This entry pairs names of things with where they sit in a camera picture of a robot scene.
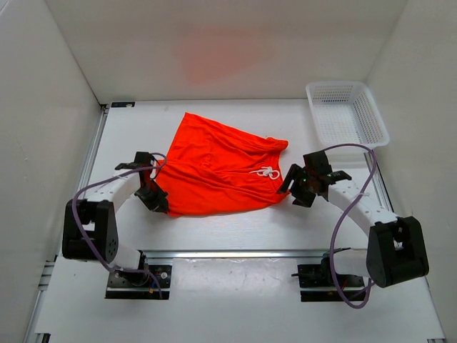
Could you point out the black corner label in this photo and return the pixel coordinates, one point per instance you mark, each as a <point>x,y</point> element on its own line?
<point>123,104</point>

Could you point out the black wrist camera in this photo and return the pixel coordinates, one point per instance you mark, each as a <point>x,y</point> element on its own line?
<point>141,159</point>
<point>317,167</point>

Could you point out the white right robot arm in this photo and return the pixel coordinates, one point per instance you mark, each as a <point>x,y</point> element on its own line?
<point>396,250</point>

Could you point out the aluminium table edge rail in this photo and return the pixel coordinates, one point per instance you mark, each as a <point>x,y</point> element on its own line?
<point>235,253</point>

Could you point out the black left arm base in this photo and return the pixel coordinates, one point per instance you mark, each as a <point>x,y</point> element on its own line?
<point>155,285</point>

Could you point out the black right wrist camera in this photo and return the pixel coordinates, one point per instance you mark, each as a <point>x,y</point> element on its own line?
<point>317,167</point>

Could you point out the white plastic mesh basket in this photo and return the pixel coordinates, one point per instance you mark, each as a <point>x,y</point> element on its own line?
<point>345,112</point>

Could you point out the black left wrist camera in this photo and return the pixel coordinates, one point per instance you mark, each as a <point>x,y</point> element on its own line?
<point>141,159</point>

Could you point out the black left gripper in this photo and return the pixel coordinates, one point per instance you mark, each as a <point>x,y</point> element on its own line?
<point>156,204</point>

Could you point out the aluminium left frame rail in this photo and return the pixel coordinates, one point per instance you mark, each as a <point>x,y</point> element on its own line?
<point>31,335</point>

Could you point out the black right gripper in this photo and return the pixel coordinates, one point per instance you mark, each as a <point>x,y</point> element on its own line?
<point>301,199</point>

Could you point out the white shorts drawstring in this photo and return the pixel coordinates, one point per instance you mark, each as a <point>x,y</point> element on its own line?
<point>267,171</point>

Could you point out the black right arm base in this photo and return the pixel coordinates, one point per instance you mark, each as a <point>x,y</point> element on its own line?
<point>316,284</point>

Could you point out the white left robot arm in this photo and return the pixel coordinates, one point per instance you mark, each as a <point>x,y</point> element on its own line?
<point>90,228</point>

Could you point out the orange mesh shorts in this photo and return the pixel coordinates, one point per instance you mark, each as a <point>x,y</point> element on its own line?
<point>208,165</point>

